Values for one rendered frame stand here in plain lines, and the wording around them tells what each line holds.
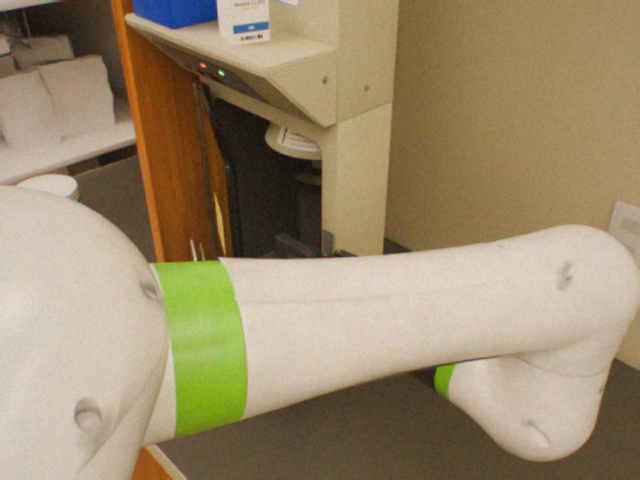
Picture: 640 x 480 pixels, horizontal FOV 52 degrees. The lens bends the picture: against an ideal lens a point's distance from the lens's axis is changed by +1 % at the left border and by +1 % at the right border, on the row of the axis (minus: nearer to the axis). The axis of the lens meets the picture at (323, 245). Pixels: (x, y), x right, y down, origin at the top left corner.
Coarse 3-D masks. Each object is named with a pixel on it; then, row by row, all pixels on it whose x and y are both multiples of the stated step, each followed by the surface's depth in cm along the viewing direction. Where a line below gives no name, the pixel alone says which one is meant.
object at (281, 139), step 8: (272, 128) 102; (280, 128) 100; (272, 136) 101; (280, 136) 100; (288, 136) 99; (296, 136) 98; (304, 136) 98; (272, 144) 101; (280, 144) 100; (288, 144) 99; (296, 144) 98; (304, 144) 98; (312, 144) 98; (288, 152) 99; (296, 152) 98; (304, 152) 98; (312, 152) 98; (320, 152) 98
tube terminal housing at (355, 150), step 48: (336, 0) 78; (384, 0) 83; (336, 48) 81; (384, 48) 86; (240, 96) 100; (336, 96) 84; (384, 96) 90; (336, 144) 88; (384, 144) 95; (336, 192) 92; (384, 192) 100; (336, 240) 96
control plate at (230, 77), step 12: (168, 48) 93; (180, 60) 97; (192, 60) 91; (204, 60) 86; (204, 72) 95; (216, 72) 89; (228, 72) 84; (228, 84) 93; (240, 84) 87; (252, 96) 91
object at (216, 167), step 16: (208, 112) 94; (208, 128) 95; (208, 144) 100; (208, 160) 104; (224, 160) 82; (208, 176) 109; (224, 176) 83; (224, 192) 86; (224, 208) 90; (224, 224) 94; (224, 240) 98; (224, 256) 103
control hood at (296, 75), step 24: (144, 24) 90; (216, 24) 89; (192, 48) 84; (216, 48) 80; (240, 48) 80; (264, 48) 80; (288, 48) 80; (312, 48) 80; (240, 72) 80; (264, 72) 74; (288, 72) 76; (312, 72) 79; (264, 96) 86; (288, 96) 78; (312, 96) 81; (312, 120) 83
